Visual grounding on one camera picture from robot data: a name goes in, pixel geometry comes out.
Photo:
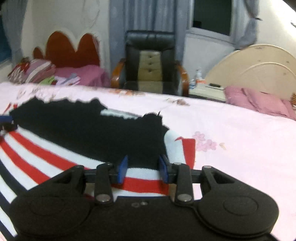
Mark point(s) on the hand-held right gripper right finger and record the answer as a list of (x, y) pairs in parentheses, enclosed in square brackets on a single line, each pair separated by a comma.
[(163, 169)]

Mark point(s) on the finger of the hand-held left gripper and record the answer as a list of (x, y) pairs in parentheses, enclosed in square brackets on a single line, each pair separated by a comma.
[(8, 126)]

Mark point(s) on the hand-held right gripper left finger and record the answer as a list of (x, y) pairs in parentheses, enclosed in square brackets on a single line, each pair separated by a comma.
[(122, 169)]

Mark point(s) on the striped knit sweater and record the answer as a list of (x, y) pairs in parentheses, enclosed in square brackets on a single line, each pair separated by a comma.
[(92, 134)]

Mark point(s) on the pile of folded clothes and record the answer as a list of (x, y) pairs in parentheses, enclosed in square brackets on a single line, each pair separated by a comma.
[(62, 80)]

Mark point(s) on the red patterned cloth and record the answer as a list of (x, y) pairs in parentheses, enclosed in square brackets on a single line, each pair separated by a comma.
[(18, 70)]

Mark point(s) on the pink striped pillow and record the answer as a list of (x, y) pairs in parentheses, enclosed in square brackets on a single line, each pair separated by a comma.
[(40, 70)]

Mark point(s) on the pink floral bed sheet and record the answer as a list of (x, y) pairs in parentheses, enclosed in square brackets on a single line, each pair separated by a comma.
[(242, 150)]

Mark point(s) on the cream nightstand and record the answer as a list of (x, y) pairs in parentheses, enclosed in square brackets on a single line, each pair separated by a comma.
[(205, 93)]

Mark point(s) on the red heart-shaped headboard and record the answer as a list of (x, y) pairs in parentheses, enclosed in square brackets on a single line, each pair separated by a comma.
[(69, 51)]

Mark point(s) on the pink blanket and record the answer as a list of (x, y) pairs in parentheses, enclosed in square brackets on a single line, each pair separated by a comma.
[(90, 74), (261, 99)]

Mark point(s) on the clear plastic bottle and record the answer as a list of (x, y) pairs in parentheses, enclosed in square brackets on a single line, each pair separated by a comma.
[(197, 77)]

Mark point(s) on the dark flat item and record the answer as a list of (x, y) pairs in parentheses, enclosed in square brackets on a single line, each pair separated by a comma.
[(215, 85)]

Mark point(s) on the black leather office chair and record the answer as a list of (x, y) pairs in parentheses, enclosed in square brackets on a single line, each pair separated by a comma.
[(150, 41)]

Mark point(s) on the cream arched headboard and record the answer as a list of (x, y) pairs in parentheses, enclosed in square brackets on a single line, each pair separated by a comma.
[(266, 74)]

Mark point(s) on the orange patterned pillow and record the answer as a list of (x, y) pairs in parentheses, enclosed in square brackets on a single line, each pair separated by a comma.
[(293, 99)]

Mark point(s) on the grey-blue tied curtain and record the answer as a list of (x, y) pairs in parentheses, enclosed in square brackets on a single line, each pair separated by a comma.
[(249, 30)]

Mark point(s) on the dark window with white frame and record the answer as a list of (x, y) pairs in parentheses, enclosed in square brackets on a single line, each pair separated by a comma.
[(4, 44), (212, 16)]

